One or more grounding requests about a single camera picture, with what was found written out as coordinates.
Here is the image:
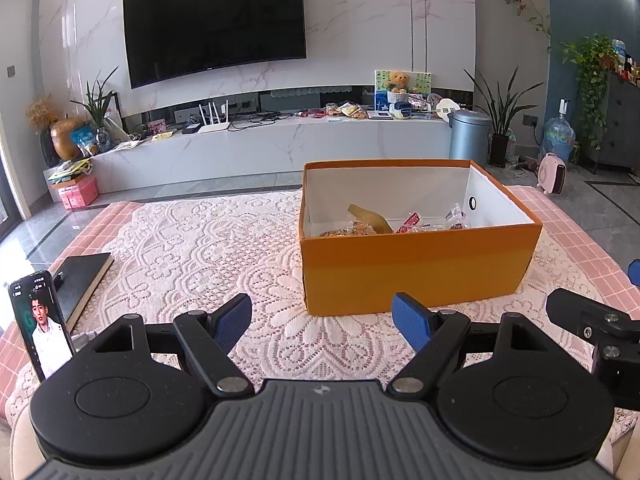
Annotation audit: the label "row of bottles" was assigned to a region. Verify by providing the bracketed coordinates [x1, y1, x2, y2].
[612, 37, 640, 81]

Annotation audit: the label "black picture frame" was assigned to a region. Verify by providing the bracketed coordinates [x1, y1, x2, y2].
[105, 92, 123, 141]

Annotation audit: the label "brown teddy bear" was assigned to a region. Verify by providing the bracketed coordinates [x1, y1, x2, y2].
[384, 71, 412, 95]

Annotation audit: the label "pile of yellow snack packets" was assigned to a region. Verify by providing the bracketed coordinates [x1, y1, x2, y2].
[325, 102, 368, 121]

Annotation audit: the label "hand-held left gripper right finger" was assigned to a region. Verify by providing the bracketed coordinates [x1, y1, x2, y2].
[386, 292, 566, 396]

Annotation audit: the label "person's right leg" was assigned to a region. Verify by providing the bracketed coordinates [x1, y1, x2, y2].
[595, 427, 640, 480]

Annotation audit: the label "black wall television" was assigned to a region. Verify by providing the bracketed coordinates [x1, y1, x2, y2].
[122, 0, 307, 90]

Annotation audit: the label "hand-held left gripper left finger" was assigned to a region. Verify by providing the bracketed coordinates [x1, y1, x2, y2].
[80, 293, 256, 397]

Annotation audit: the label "white router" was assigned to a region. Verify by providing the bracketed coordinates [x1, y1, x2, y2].
[198, 101, 233, 134]

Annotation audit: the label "silver trash can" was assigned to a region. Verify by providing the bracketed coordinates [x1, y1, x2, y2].
[447, 110, 493, 165]

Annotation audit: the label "white marble television cabinet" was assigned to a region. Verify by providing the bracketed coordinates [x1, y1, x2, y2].
[87, 105, 453, 196]

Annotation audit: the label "grey cabinet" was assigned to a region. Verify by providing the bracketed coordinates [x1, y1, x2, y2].
[580, 67, 640, 176]

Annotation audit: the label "blue water jug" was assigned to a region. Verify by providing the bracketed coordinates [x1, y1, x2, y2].
[541, 97, 576, 163]

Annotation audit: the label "green picture board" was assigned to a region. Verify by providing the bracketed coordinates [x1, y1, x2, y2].
[374, 69, 433, 111]

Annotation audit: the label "blue snack bag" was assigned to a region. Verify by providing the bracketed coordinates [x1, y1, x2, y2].
[70, 125, 101, 157]

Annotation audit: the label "small brown snack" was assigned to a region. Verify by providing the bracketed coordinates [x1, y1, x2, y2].
[445, 202, 471, 231]

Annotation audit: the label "brown vase with dried flowers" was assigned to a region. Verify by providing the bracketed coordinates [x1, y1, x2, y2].
[25, 95, 83, 163]

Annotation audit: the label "black notebook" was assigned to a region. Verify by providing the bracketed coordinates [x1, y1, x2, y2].
[52, 252, 115, 333]

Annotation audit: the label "person's leg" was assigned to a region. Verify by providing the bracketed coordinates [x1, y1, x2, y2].
[10, 402, 48, 480]
[595, 427, 640, 480]

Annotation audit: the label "clear packet of orange snack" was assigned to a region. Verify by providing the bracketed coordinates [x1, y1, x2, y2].
[320, 222, 381, 239]

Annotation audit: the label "dark packet with yellow edge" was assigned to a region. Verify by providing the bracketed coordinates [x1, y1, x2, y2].
[347, 204, 394, 234]

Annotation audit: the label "pink heater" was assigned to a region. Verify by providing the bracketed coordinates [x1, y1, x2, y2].
[536, 152, 567, 195]

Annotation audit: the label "green ivy plant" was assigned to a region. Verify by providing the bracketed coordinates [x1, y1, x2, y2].
[560, 35, 621, 151]

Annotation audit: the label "black cables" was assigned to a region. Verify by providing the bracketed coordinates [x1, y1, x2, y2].
[227, 110, 301, 128]

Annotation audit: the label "leafy plant in glass vase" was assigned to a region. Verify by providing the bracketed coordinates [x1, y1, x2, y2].
[70, 65, 121, 153]

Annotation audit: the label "orange cardboard box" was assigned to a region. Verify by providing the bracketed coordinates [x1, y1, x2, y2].
[298, 159, 543, 317]

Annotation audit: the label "person's left leg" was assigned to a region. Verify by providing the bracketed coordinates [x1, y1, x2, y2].
[10, 402, 48, 480]

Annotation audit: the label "pink box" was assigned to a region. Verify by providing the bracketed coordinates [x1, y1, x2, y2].
[57, 176, 99, 209]

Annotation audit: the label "red-label brown meat packet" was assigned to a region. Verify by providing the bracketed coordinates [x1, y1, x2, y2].
[396, 212, 446, 234]

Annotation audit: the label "black smartphone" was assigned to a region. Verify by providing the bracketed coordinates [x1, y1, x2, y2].
[7, 270, 76, 381]

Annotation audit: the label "long-leaf plant in black pot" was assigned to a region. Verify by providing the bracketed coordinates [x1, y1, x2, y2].
[462, 67, 543, 168]

